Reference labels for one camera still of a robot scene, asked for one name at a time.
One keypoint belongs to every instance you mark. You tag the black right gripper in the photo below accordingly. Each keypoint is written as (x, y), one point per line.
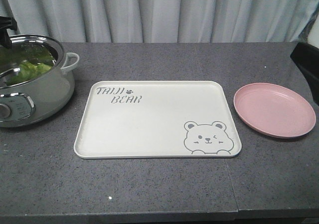
(306, 58)

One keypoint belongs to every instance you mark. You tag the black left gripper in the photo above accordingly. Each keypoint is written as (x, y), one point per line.
(5, 24)

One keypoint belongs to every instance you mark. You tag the green lettuce leaf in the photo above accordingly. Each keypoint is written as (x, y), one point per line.
(23, 63)

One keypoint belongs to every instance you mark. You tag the cream bear serving tray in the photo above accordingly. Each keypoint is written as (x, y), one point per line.
(141, 119)

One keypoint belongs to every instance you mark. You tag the pink round plate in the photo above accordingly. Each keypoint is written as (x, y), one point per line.
(274, 110)

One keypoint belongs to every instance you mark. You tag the white grey curtain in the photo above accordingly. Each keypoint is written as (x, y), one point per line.
(157, 21)

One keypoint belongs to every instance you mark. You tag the green electric cooking pot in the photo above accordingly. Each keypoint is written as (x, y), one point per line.
(40, 98)

